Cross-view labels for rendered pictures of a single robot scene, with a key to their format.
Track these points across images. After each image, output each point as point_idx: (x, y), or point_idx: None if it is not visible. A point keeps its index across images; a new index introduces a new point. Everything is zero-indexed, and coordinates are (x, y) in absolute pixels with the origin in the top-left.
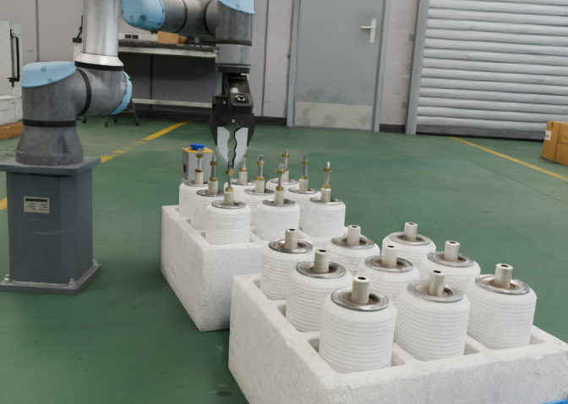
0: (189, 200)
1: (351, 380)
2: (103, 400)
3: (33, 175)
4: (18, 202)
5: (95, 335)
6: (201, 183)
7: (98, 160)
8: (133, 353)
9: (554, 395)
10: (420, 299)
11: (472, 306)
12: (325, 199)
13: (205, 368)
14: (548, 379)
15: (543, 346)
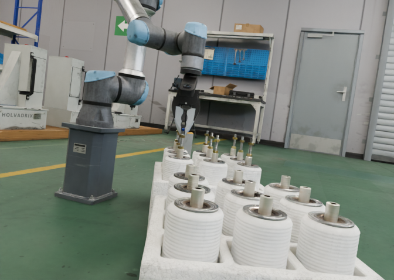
0: None
1: (165, 262)
2: (55, 260)
3: (80, 130)
4: (71, 145)
5: (83, 226)
6: None
7: (122, 129)
8: (96, 240)
9: None
10: (246, 214)
11: (301, 232)
12: (247, 163)
13: (132, 257)
14: None
15: (362, 278)
